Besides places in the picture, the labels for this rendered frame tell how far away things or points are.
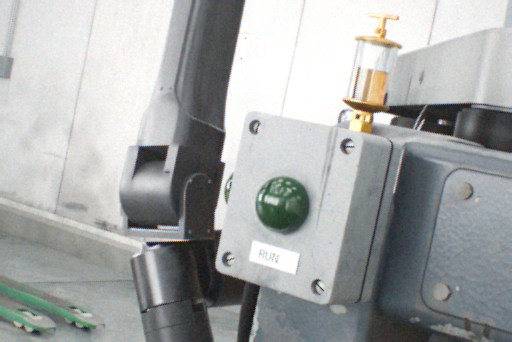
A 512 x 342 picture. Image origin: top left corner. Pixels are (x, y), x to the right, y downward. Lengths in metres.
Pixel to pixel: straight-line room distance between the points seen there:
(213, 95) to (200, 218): 0.11
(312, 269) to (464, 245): 0.08
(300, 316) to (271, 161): 0.10
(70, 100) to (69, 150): 0.41
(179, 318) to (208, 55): 0.23
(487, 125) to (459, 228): 0.13
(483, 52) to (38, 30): 7.96
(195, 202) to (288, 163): 0.31
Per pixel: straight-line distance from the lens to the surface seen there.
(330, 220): 0.49
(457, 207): 0.52
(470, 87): 0.66
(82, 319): 5.55
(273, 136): 0.51
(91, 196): 7.86
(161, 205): 0.81
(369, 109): 0.58
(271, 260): 0.51
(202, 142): 0.82
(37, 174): 8.33
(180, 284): 0.82
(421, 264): 0.53
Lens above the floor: 1.32
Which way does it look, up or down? 3 degrees down
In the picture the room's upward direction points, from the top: 12 degrees clockwise
